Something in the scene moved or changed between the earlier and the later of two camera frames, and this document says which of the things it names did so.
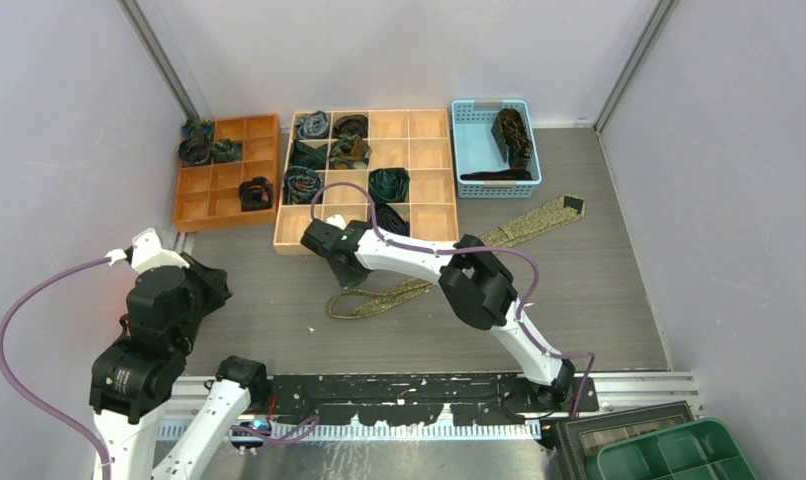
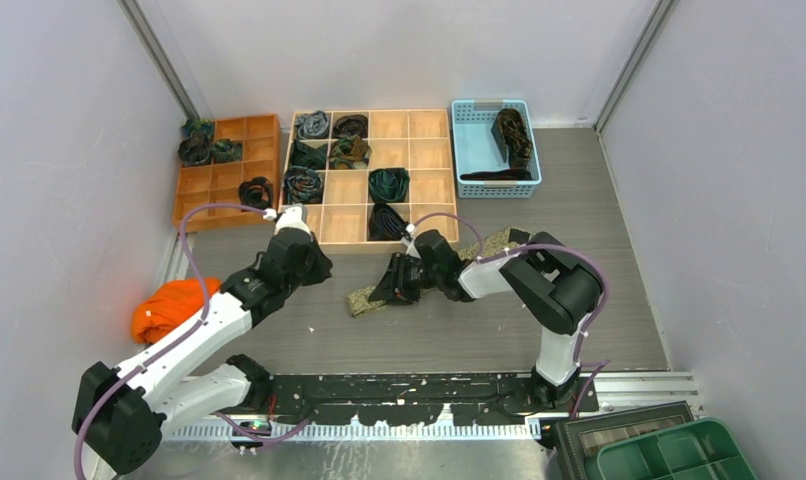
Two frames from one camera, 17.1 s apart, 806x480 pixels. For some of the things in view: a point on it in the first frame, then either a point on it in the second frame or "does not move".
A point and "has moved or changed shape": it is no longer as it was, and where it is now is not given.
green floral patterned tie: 349,306 has moved or changed shape
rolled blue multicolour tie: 300,185 does not move
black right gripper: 350,281 to 395,288
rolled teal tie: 200,128 does not move
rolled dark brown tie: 351,124 does not move
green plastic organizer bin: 705,450 does not move
